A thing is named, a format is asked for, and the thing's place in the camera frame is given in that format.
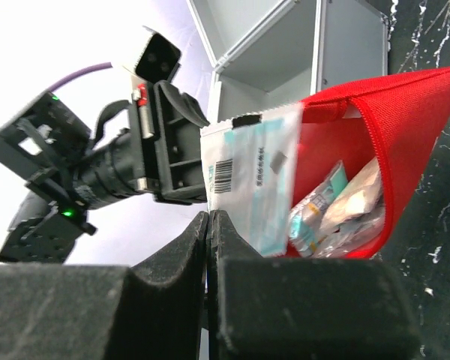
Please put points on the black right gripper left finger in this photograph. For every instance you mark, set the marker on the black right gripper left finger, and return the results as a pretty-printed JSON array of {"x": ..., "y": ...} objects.
[{"x": 150, "y": 311}]

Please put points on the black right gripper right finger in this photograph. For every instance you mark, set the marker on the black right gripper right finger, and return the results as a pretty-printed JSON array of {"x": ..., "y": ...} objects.
[{"x": 295, "y": 308}]

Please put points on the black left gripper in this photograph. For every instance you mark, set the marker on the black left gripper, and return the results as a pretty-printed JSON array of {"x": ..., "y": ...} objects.
[{"x": 147, "y": 145}]

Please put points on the white blue bandage packet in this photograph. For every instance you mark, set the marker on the white blue bandage packet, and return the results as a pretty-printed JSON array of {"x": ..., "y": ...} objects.
[{"x": 249, "y": 167}]

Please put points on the clear plastic medicine packet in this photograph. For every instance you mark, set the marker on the clear plastic medicine packet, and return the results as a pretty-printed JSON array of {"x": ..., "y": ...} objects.
[{"x": 339, "y": 215}]

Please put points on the red first aid kit pouch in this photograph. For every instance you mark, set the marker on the red first aid kit pouch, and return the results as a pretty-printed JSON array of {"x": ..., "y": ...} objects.
[{"x": 396, "y": 119}]

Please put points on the grey open medicine case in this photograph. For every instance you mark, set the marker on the grey open medicine case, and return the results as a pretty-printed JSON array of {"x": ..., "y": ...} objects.
[{"x": 268, "y": 53}]

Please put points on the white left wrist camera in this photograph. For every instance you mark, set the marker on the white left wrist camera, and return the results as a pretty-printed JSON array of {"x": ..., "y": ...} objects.
[{"x": 150, "y": 56}]

